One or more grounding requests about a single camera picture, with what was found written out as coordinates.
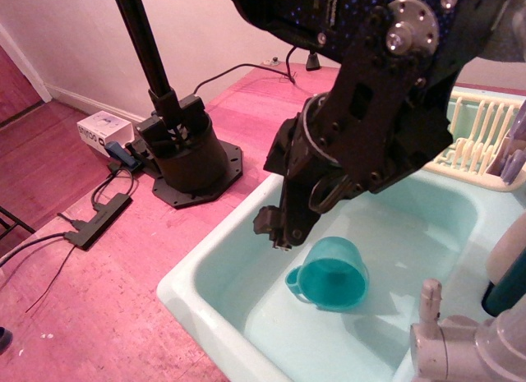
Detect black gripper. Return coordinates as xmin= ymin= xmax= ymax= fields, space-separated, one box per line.
xmin=253 ymin=94 xmax=362 ymax=250

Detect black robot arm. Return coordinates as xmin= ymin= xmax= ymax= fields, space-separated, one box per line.
xmin=232 ymin=0 xmax=525 ymax=249

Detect teal plastic cup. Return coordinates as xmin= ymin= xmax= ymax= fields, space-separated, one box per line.
xmin=285 ymin=237 xmax=370 ymax=312

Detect light teal toy sink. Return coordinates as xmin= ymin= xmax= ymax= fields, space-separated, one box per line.
xmin=157 ymin=170 xmax=525 ymax=381

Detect black table clamp foot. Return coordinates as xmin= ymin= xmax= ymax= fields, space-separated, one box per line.
xmin=305 ymin=51 xmax=321 ymax=71

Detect black usb hub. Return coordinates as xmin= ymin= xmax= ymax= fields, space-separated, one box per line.
xmin=57 ymin=193 xmax=132 ymax=251

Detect white cardboard box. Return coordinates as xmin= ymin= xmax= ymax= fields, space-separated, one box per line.
xmin=76 ymin=111 xmax=135 ymax=157

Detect white toy faucet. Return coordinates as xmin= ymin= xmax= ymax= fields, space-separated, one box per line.
xmin=410 ymin=278 xmax=525 ymax=381

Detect cream dish drying rack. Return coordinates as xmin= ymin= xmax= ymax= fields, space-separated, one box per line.
xmin=424 ymin=88 xmax=525 ymax=192

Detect cream and teal bottle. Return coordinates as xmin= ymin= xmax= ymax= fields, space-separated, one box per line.
xmin=482 ymin=213 xmax=525 ymax=317

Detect lavender utensils in rack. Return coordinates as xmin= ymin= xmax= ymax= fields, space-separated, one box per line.
xmin=492 ymin=103 xmax=525 ymax=185

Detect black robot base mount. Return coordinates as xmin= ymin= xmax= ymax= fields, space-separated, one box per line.
xmin=115 ymin=0 xmax=243 ymax=209

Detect black power cable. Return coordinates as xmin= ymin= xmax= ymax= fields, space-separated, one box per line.
xmin=192 ymin=44 xmax=298 ymax=97

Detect blue clamp handle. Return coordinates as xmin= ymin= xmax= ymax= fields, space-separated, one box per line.
xmin=104 ymin=141 xmax=140 ymax=171

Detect black cable on table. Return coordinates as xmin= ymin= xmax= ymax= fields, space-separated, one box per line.
xmin=0 ymin=232 xmax=79 ymax=314

